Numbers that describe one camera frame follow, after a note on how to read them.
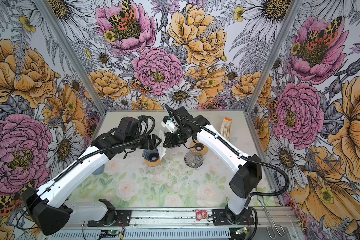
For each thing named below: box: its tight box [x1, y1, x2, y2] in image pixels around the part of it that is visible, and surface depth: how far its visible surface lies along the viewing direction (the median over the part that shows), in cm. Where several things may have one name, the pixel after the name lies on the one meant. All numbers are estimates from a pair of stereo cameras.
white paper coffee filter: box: [157, 129, 167, 159], surface depth 74 cm
